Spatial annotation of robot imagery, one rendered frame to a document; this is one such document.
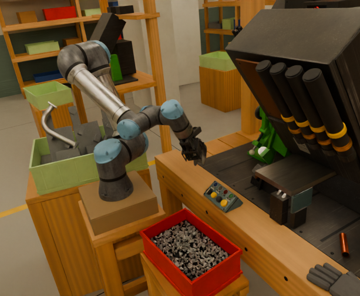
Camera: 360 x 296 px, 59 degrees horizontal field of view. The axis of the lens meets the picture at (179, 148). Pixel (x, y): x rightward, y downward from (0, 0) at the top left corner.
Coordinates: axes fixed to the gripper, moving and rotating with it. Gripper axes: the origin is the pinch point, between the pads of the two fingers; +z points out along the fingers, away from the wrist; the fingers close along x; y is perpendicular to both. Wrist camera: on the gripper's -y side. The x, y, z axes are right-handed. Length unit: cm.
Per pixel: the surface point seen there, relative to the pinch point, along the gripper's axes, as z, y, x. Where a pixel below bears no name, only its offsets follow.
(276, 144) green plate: -6.6, 3.9, 33.3
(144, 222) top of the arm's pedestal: 0.9, 28.7, -23.4
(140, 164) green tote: 16, -19, -47
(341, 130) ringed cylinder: -39, 33, 53
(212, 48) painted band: 353, -741, -182
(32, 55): 81, -425, -447
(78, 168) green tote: -2, -5, -71
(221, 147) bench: 27.7, -32.7, -2.7
